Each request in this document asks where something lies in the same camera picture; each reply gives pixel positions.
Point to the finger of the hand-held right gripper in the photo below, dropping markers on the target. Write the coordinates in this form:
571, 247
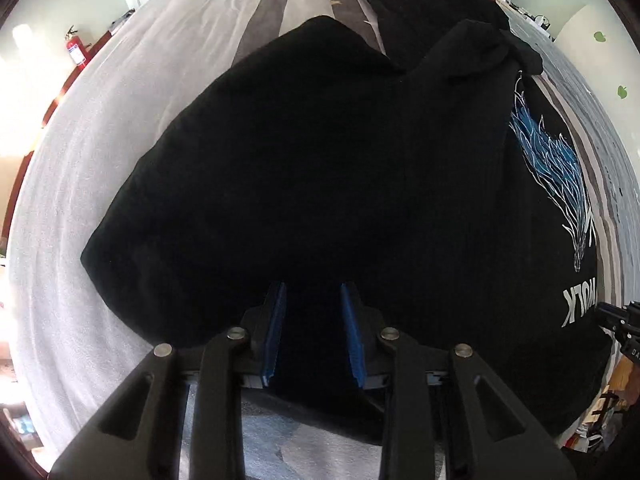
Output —
615, 312

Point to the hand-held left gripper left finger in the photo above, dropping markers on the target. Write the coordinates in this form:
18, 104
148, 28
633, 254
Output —
275, 330

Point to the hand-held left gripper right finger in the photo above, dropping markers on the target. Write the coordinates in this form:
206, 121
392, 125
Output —
352, 335

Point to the black printed sweatshirt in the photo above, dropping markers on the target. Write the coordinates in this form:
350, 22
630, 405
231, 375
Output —
300, 160

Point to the white board with green stickers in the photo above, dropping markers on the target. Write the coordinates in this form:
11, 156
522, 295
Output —
600, 70

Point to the striped bed sheet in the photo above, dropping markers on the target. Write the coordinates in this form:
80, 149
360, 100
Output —
100, 160

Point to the cluttered white dresser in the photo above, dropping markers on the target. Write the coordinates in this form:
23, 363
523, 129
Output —
540, 22

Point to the red fire extinguisher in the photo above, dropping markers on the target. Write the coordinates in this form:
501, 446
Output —
77, 52

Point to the white shoe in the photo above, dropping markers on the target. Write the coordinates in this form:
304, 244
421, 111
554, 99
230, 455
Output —
117, 26
127, 16

